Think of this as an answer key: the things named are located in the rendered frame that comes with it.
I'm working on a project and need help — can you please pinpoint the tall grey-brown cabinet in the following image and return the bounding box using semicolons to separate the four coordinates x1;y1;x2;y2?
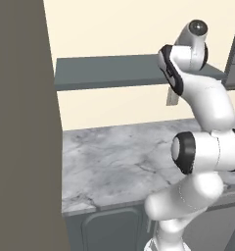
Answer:
0;0;71;251

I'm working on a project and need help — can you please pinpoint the grey base cabinet door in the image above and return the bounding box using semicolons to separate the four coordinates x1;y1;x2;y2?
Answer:
80;207;144;251
182;204;235;251

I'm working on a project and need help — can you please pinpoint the grey wall shelf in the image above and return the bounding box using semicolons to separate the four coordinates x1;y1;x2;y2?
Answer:
53;53;229;92

